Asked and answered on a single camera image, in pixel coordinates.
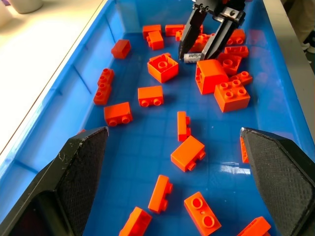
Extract large hollow orange toy brick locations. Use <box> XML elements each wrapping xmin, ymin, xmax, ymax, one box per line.
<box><xmin>147</xmin><ymin>52</ymin><xmax>180</xmax><ymax>84</ymax></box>

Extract silver cylindrical battery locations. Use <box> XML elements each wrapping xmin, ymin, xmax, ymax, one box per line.
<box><xmin>184</xmin><ymin>52</ymin><xmax>203</xmax><ymax>64</ymax></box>

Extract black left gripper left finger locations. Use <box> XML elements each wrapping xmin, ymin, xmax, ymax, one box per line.
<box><xmin>0</xmin><ymin>126</ymin><xmax>109</xmax><ymax>236</ymax></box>

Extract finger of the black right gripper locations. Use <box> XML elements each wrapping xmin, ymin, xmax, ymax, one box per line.
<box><xmin>179</xmin><ymin>9</ymin><xmax>208</xmax><ymax>61</ymax></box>
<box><xmin>201</xmin><ymin>20</ymin><xmax>237</xmax><ymax>60</ymax></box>

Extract white cup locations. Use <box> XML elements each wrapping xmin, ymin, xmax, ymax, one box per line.
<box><xmin>10</xmin><ymin>0</ymin><xmax>45</xmax><ymax>14</ymax></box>

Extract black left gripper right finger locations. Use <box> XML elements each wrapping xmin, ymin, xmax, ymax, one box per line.
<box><xmin>239</xmin><ymin>127</ymin><xmax>315</xmax><ymax>236</ymax></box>

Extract four-stud orange toy brick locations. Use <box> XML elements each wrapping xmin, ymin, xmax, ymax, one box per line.
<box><xmin>213</xmin><ymin>79</ymin><xmax>251</xmax><ymax>114</ymax></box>

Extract person leg beige trousers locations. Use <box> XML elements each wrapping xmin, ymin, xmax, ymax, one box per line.
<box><xmin>286</xmin><ymin>0</ymin><xmax>315</xmax><ymax>40</ymax></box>

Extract black shoe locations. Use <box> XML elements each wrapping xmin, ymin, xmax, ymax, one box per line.
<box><xmin>301</xmin><ymin>36</ymin><xmax>315</xmax><ymax>54</ymax></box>

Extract large rounded orange toy brick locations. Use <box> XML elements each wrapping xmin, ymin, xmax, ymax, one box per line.
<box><xmin>195</xmin><ymin>59</ymin><xmax>230</xmax><ymax>95</ymax></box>

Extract blue plastic bin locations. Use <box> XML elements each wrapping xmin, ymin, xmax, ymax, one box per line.
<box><xmin>0</xmin><ymin>0</ymin><xmax>315</xmax><ymax>236</ymax></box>

